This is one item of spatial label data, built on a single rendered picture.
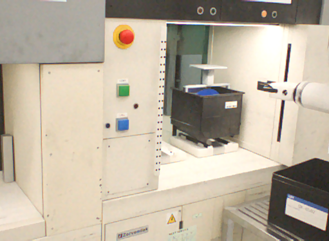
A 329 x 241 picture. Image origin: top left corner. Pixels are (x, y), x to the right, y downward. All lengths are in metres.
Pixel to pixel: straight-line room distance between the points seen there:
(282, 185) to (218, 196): 0.25
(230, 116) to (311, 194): 0.54
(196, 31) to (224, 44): 0.14
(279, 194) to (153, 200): 0.41
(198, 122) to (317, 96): 0.51
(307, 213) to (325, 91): 0.37
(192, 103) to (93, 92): 0.61
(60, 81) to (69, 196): 0.33
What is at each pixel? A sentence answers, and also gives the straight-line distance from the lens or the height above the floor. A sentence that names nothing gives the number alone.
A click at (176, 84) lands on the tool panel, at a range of 2.39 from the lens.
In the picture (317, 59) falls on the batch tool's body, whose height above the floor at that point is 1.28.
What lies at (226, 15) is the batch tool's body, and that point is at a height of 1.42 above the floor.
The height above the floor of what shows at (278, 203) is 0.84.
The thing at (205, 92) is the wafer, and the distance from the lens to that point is 1.79.
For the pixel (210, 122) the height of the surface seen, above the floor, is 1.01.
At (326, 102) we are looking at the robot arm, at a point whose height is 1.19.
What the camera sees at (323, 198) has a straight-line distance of 1.38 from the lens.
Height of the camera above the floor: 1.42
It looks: 14 degrees down
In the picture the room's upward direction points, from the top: 3 degrees clockwise
